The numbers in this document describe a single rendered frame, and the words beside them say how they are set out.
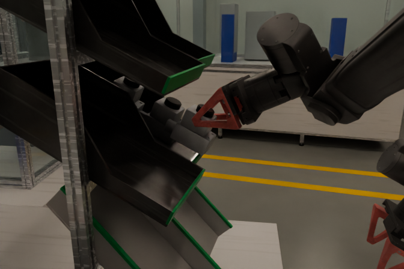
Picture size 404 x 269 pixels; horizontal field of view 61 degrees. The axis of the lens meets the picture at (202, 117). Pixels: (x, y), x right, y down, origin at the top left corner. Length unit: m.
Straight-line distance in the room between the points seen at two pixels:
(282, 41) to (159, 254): 0.38
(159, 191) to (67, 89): 0.18
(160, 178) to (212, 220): 0.27
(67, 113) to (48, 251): 0.66
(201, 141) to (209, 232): 0.25
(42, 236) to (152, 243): 0.54
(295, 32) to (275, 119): 3.76
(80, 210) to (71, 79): 0.16
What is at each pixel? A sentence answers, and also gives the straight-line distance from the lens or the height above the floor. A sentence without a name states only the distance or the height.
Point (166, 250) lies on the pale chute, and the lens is 0.61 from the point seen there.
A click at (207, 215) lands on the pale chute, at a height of 1.04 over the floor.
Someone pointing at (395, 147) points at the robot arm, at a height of 1.22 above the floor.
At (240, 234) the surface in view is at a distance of 1.01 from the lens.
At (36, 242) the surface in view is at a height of 0.86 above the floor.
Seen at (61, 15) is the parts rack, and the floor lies 1.43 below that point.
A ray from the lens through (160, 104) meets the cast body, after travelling 0.60.
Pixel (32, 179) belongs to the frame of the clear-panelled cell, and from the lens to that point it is 1.37.
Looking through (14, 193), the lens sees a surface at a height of 0.86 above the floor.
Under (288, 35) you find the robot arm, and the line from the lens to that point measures 0.45.
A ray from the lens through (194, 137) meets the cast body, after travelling 0.56.
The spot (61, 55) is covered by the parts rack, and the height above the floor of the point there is 1.39.
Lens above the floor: 1.42
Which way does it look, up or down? 16 degrees down
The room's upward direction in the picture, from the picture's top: straight up
